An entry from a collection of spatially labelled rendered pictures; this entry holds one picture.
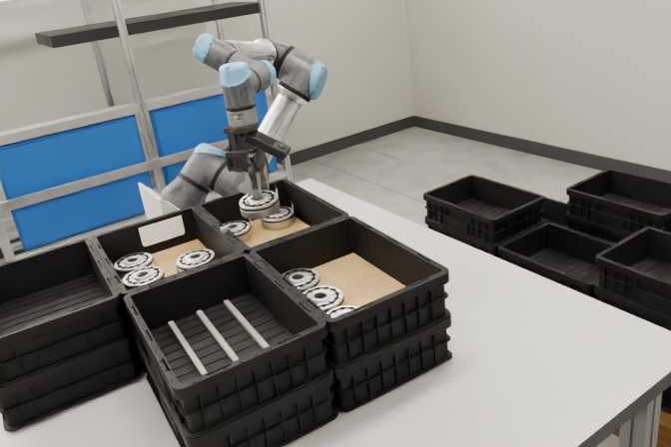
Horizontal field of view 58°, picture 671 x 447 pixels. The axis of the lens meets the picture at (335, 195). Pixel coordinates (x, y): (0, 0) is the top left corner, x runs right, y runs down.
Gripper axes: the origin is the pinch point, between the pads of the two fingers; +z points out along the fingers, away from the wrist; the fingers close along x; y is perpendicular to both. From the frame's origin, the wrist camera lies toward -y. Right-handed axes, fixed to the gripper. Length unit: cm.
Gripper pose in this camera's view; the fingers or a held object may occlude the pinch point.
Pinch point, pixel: (264, 197)
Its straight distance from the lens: 162.3
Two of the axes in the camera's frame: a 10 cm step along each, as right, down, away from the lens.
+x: -2.5, 4.0, -8.8
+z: 1.2, 9.2, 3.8
